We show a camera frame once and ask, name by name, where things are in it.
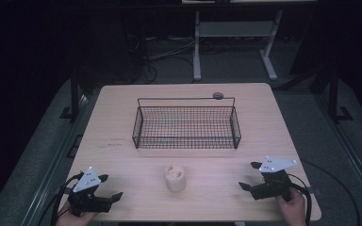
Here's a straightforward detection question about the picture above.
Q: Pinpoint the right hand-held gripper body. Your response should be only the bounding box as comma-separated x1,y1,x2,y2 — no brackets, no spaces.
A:
250,155,298,202

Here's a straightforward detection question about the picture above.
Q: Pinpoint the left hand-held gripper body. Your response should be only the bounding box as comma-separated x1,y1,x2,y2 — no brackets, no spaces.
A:
67,166,114,218

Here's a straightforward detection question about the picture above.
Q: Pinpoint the beige cup with filling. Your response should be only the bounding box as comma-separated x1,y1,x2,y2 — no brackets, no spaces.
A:
163,165,188,193

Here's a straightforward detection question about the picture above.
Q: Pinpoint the black wire basket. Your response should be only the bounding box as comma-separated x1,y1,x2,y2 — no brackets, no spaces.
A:
131,96,242,151

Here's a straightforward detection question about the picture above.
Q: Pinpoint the person's left hand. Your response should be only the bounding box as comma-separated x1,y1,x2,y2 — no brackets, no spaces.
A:
56,201,99,226

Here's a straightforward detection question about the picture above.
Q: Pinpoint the person's right hand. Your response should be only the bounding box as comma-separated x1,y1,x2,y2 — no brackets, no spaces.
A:
275,186,307,226

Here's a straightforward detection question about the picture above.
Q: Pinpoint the black metal stand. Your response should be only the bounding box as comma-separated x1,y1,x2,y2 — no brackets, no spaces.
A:
327,67,354,122
59,67,80,121

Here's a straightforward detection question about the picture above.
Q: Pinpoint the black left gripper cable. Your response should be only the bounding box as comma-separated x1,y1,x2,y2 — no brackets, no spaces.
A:
50,173,85,226

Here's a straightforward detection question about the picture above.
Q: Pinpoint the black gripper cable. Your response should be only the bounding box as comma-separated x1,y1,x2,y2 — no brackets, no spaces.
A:
287,173,313,226
50,173,85,226

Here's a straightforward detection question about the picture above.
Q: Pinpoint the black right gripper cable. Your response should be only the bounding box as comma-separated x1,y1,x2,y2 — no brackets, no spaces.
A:
287,173,313,226

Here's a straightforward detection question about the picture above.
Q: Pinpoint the metal floor rail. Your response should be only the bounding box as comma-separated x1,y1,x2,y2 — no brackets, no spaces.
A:
20,93,91,226
315,93,362,218

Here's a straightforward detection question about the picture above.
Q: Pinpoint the black floor cable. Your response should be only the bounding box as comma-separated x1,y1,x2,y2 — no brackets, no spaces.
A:
300,158,361,226

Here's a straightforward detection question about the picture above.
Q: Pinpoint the bundle of floor cables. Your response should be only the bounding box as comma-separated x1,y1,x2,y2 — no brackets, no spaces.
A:
126,33,197,85

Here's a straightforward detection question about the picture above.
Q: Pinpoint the white desk frame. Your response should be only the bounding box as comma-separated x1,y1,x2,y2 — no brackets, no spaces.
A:
182,0,319,82

